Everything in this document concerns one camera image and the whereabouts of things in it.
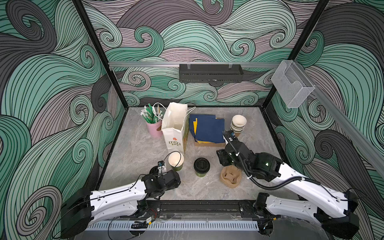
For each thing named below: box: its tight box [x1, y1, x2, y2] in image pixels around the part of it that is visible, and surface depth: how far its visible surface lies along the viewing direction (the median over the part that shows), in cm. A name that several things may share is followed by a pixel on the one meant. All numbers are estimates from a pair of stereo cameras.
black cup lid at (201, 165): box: [193, 157, 211, 174], surface depth 79 cm
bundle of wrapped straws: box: [140, 103, 163, 124], surface depth 93 cm
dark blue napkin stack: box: [189, 114, 226, 144], surface depth 104 cm
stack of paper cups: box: [230, 114, 247, 138], surface depth 94 cm
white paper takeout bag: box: [161, 102, 190, 155], surface depth 87 cm
